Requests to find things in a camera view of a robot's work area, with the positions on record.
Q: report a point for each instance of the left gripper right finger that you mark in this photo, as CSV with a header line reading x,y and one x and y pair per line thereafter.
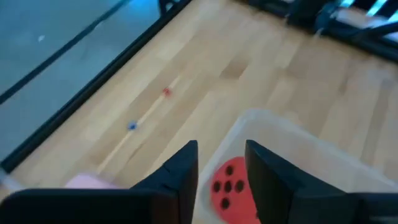
x,y
295,199

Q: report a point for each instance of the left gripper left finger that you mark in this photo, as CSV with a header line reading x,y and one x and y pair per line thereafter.
x,y
140,205

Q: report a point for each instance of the large red foam die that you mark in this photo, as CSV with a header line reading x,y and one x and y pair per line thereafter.
x,y
231,186

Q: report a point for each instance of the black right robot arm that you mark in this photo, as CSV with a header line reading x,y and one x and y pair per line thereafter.
x,y
308,12

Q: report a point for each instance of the clear plastic bin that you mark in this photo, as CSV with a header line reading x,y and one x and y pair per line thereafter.
x,y
311,155

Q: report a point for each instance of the small blue die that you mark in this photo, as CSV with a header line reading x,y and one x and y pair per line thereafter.
x,y
132,126

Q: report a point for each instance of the small orange-red die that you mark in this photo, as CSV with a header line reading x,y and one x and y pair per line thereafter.
x,y
167,92

